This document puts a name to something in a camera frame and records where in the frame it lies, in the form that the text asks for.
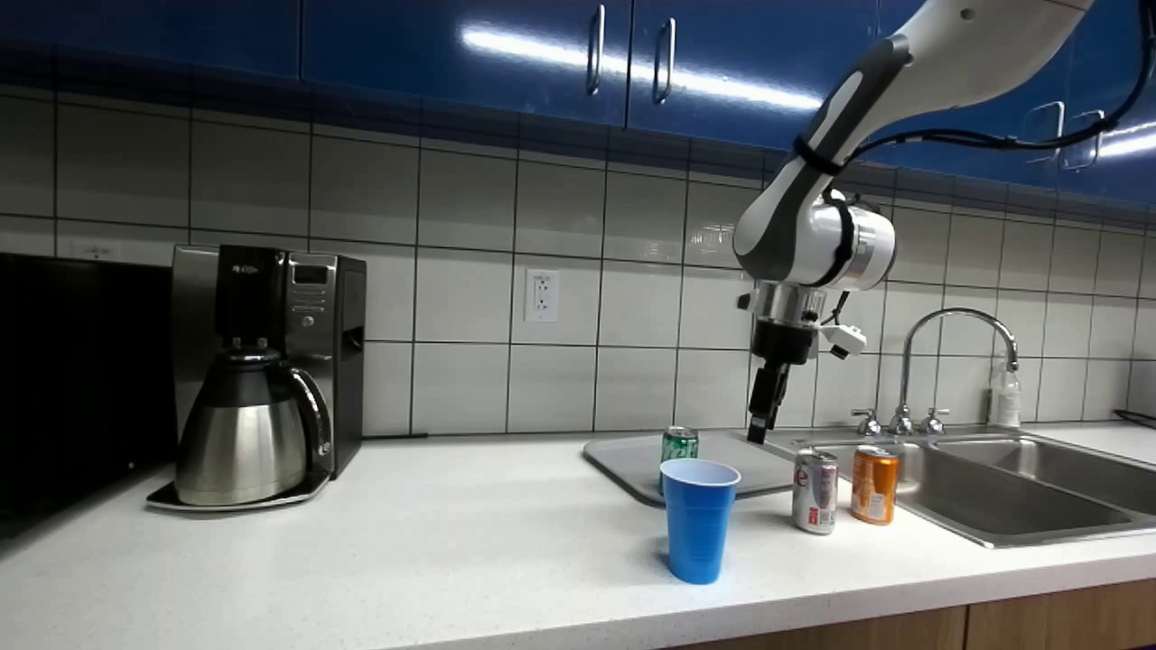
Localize green soda can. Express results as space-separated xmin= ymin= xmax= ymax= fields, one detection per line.
xmin=659 ymin=421 xmax=702 ymax=467

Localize black steel coffee maker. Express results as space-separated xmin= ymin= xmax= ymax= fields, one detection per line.
xmin=145 ymin=243 xmax=369 ymax=517

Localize stainless steel double sink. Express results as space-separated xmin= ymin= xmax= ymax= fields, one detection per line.
xmin=768 ymin=421 xmax=1156 ymax=554

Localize silver soda can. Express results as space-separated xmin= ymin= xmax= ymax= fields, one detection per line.
xmin=792 ymin=445 xmax=842 ymax=539

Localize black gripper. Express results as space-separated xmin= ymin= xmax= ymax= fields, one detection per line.
xmin=744 ymin=316 xmax=829 ymax=446

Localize white wall outlet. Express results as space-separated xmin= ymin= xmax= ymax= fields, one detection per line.
xmin=523 ymin=266 xmax=562 ymax=324

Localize clear soap bottle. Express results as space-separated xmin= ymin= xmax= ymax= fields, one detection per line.
xmin=984 ymin=359 xmax=1025 ymax=433

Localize black microwave oven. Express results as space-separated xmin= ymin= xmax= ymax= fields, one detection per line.
xmin=0 ymin=250 xmax=182 ymax=546

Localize blue plastic cup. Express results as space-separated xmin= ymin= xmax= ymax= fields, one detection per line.
xmin=659 ymin=454 xmax=744 ymax=588

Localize chrome gooseneck faucet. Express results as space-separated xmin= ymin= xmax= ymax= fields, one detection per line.
xmin=892 ymin=304 xmax=1022 ymax=437

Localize orange soda can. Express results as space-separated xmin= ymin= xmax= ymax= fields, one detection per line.
xmin=848 ymin=442 xmax=902 ymax=527

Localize wooden base cabinets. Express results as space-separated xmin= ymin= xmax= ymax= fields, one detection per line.
xmin=683 ymin=573 xmax=1156 ymax=650

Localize stainless steel coffee carafe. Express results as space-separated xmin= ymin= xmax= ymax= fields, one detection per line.
xmin=172 ymin=351 xmax=334 ymax=510

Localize metal cabinet door handle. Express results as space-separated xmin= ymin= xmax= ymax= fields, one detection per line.
xmin=584 ymin=0 xmax=612 ymax=101
xmin=1074 ymin=107 xmax=1109 ymax=165
xmin=1031 ymin=97 xmax=1071 ymax=154
xmin=650 ymin=13 xmax=678 ymax=107

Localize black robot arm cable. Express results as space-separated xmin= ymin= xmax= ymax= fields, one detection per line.
xmin=842 ymin=0 xmax=1156 ymax=164

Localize grey plastic tray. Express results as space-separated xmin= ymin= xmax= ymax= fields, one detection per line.
xmin=582 ymin=427 xmax=807 ymax=510

